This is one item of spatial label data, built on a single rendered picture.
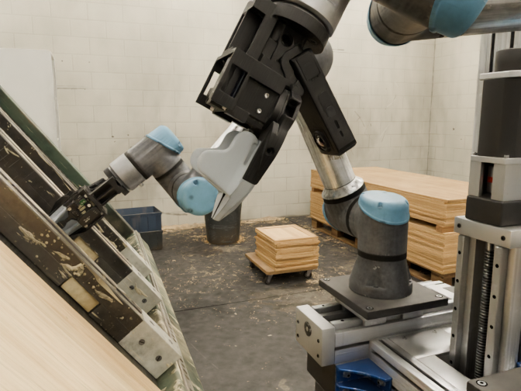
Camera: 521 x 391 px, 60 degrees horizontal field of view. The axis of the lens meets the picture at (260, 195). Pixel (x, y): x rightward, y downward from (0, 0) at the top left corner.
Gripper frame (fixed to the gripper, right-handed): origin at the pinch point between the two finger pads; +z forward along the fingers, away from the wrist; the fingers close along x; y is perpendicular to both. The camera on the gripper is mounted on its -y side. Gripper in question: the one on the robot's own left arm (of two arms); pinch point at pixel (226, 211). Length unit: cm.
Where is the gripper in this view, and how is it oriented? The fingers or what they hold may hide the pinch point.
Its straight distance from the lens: 46.0
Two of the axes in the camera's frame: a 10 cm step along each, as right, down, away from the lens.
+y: -8.3, -4.1, -3.7
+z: -4.4, 9.0, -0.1
